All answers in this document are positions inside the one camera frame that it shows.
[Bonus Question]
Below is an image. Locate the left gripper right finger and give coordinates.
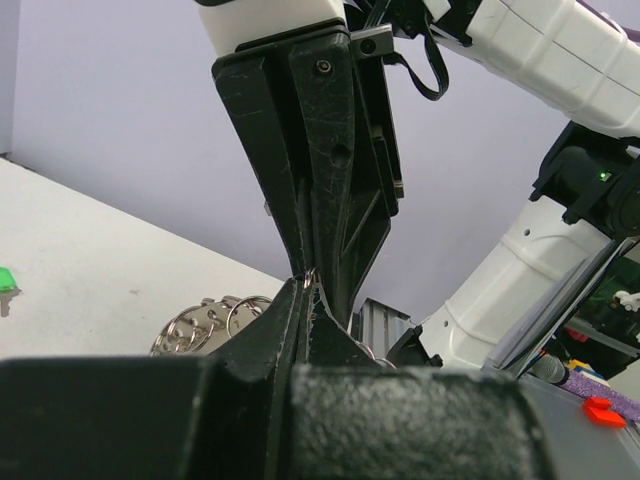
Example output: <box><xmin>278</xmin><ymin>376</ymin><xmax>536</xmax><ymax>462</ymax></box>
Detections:
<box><xmin>289</xmin><ymin>282</ymin><xmax>555</xmax><ymax>479</ymax></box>

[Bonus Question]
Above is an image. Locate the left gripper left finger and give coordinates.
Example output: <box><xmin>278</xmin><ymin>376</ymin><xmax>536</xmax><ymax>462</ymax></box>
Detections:
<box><xmin>1</xmin><ymin>278</ymin><xmax>306</xmax><ymax>479</ymax></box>

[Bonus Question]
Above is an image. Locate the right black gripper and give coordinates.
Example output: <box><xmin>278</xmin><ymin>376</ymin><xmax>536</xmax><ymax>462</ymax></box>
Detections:
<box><xmin>211</xmin><ymin>20</ymin><xmax>402</xmax><ymax>325</ymax></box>

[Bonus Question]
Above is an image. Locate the silver spiked keyring disc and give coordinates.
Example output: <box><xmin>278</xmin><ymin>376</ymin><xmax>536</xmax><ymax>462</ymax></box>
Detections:
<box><xmin>149</xmin><ymin>291</ymin><xmax>397</xmax><ymax>371</ymax></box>

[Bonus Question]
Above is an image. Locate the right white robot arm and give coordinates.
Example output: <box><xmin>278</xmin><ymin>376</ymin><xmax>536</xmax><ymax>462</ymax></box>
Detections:
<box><xmin>199</xmin><ymin>1</ymin><xmax>639</xmax><ymax>369</ymax></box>

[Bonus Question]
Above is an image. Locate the green capped key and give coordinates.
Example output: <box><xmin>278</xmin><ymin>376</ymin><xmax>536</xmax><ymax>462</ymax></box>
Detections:
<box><xmin>0</xmin><ymin>267</ymin><xmax>22</xmax><ymax>318</ymax></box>

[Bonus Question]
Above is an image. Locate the aluminium frame rail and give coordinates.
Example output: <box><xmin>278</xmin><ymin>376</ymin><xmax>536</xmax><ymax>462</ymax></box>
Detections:
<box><xmin>350</xmin><ymin>298</ymin><xmax>415</xmax><ymax>358</ymax></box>

